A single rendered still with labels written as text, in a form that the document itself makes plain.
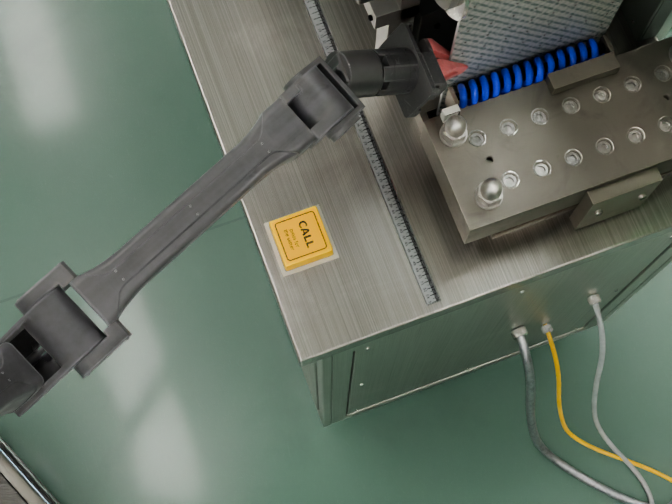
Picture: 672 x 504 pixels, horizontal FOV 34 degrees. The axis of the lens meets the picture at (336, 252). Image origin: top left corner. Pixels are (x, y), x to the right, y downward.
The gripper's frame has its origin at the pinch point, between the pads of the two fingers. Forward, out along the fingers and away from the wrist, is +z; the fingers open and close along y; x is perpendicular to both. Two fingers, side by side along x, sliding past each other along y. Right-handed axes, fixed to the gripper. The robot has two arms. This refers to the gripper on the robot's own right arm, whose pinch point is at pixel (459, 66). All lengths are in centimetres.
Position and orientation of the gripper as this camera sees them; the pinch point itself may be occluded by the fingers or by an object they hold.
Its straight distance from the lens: 142.5
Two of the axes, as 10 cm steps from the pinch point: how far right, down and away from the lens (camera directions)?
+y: 3.5, 9.0, -2.6
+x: 4.7, -4.1, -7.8
